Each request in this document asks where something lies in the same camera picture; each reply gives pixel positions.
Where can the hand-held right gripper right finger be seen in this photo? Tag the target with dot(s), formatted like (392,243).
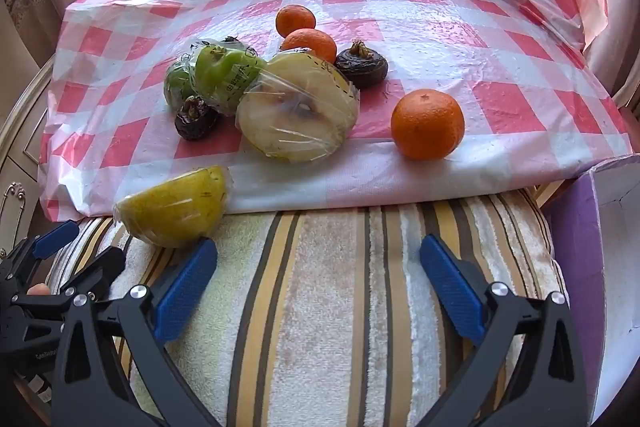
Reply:
(450,289)

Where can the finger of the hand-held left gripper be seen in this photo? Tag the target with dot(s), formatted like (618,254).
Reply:
(55,237)
(97,269)

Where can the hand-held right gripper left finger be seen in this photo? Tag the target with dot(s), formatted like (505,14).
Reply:
(185,289)

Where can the purple cardboard box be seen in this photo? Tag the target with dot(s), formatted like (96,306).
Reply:
(575,257)

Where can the orange mandarin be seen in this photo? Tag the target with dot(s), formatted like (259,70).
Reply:
(427,124)
(310,44)
(295,19)

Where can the green fruit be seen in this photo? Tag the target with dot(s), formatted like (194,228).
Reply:
(225,74)
(177,82)

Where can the person's left hand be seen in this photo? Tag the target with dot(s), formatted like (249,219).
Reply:
(38,289)

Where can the cream ornate cabinet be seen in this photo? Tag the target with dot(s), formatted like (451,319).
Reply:
(20,147)

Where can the striped towel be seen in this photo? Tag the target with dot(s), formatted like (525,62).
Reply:
(325,307)

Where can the red checkered plastic tablecloth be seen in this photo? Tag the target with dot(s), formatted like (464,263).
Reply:
(450,32)

